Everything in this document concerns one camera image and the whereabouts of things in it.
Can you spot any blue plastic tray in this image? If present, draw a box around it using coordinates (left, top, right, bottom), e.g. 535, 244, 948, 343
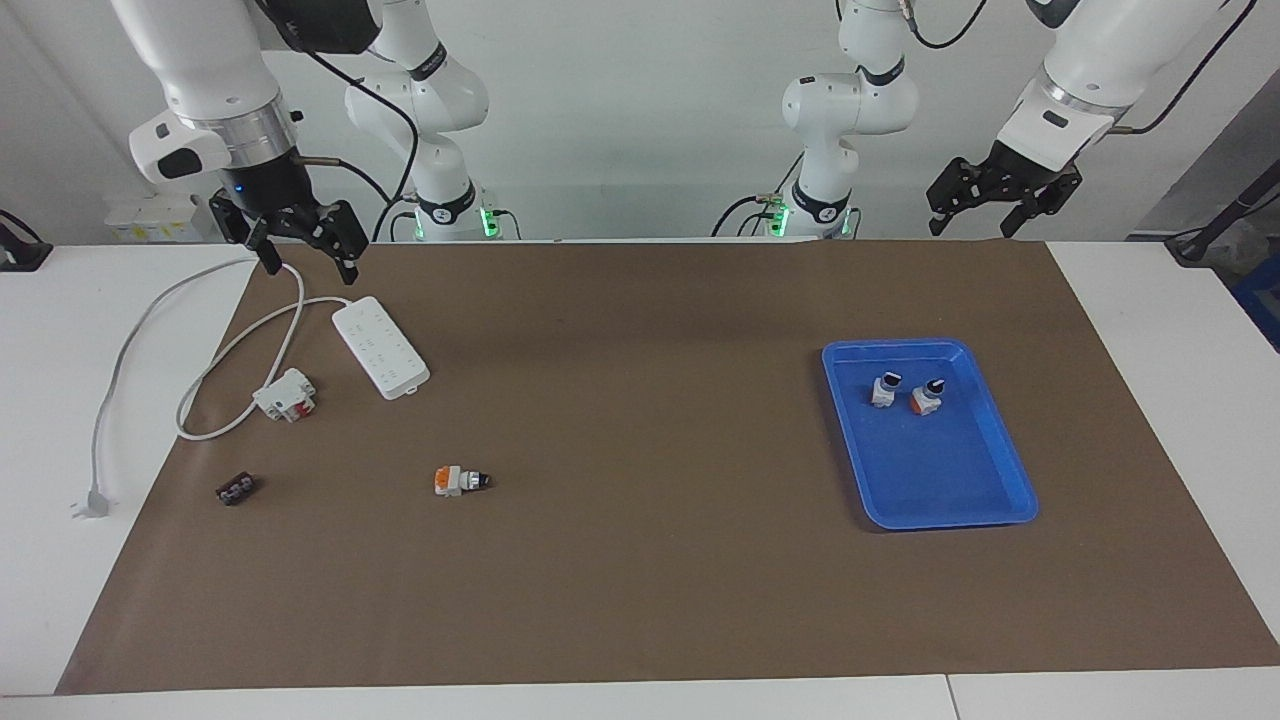
821, 338, 1039, 531

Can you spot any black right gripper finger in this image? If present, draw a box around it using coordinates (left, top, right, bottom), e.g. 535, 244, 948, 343
208, 190, 285, 277
298, 200, 370, 287

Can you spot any blue plastic crate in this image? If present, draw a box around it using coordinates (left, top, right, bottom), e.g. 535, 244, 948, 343
1232, 255, 1280, 353

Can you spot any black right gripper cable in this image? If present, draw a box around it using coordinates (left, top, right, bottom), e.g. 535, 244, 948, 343
255, 0, 419, 243

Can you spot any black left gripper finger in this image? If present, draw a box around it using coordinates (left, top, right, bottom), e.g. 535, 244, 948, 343
999, 172, 1084, 240
926, 157, 998, 238

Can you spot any white cardboard box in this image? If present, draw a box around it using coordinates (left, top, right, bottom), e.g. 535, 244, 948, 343
105, 195, 216, 243

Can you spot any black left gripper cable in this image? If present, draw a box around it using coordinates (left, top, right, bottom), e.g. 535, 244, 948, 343
1105, 0, 1261, 136

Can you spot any brown paper table mat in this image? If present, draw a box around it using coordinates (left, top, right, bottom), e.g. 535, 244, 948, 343
55, 240, 1280, 696

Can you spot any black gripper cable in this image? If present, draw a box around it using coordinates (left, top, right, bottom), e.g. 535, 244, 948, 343
1105, 0, 1261, 136
255, 0, 419, 243

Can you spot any white power cable with plug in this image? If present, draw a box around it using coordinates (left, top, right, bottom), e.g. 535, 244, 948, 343
70, 257, 351, 521

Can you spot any black stand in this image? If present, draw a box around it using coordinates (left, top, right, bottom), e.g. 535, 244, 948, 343
1165, 160, 1280, 266

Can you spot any white red circuit breaker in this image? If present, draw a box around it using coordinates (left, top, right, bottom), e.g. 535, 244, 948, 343
252, 368, 318, 423

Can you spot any white power strip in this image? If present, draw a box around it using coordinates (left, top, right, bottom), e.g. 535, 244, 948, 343
332, 296, 432, 401

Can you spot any black clamp base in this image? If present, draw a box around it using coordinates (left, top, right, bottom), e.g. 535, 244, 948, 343
0, 210, 53, 273

